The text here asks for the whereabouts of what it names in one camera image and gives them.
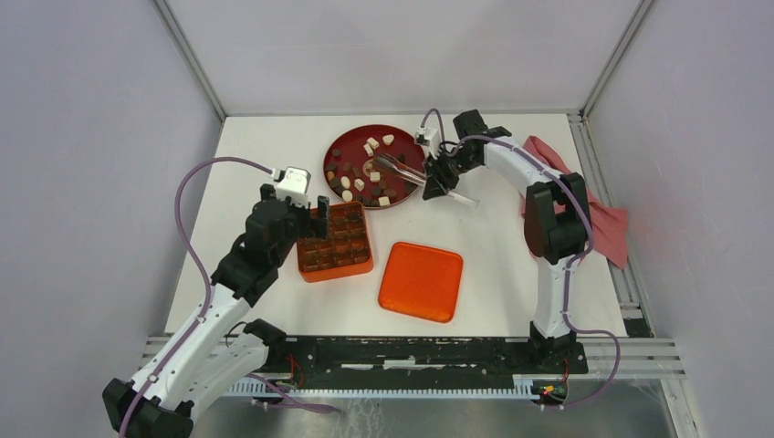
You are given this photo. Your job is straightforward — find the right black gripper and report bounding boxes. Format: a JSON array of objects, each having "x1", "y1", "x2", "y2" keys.
[{"x1": 421, "y1": 147, "x2": 478, "y2": 201}]

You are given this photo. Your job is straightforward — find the orange chocolate box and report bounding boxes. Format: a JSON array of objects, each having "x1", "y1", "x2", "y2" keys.
[{"x1": 297, "y1": 202, "x2": 374, "y2": 283}]

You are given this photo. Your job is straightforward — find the metal tongs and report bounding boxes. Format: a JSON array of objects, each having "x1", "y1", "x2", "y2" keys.
[{"x1": 372, "y1": 151, "x2": 480, "y2": 210}]

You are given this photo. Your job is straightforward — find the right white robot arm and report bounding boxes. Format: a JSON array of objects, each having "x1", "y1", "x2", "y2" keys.
[{"x1": 414, "y1": 109, "x2": 594, "y2": 372}]

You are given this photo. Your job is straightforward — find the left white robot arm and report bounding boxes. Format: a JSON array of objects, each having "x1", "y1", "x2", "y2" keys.
[{"x1": 102, "y1": 183, "x2": 329, "y2": 437}]

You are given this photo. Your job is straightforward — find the round red tray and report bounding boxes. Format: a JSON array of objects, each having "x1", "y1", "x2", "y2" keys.
[{"x1": 322, "y1": 124, "x2": 425, "y2": 210}]

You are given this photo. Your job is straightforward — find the orange box lid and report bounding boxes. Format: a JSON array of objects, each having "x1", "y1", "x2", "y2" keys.
[{"x1": 378, "y1": 242, "x2": 464, "y2": 324}]

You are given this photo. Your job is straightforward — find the pink cloth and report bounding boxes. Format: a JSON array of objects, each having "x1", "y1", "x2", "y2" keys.
[{"x1": 523, "y1": 136, "x2": 629, "y2": 270}]

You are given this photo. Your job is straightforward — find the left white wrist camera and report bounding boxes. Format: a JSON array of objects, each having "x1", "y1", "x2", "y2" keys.
[{"x1": 271, "y1": 166, "x2": 311, "y2": 208}]

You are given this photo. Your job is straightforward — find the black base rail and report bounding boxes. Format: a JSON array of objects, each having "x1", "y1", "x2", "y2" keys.
[{"x1": 258, "y1": 336, "x2": 589, "y2": 391}]

